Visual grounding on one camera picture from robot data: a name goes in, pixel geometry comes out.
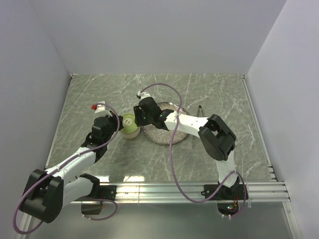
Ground green round lid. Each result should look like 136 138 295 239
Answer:
121 114 138 134

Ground metal food tongs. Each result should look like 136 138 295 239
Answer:
192 105 203 148

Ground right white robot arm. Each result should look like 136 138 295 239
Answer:
134 97 240 199

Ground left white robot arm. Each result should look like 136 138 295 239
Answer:
18 115 123 223

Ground speckled ceramic plate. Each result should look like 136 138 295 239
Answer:
141 102 188 145

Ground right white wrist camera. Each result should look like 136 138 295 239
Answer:
137 91 151 100

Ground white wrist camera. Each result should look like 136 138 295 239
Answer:
137 91 151 100
91 101 110 116

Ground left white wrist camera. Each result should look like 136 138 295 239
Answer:
91 101 110 116

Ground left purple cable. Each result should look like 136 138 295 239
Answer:
13 103 120 235

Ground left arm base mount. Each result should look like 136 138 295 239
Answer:
79 173 117 201

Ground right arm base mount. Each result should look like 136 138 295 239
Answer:
201 183 249 201

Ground aluminium mounting rail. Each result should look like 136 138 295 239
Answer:
115 182 290 204

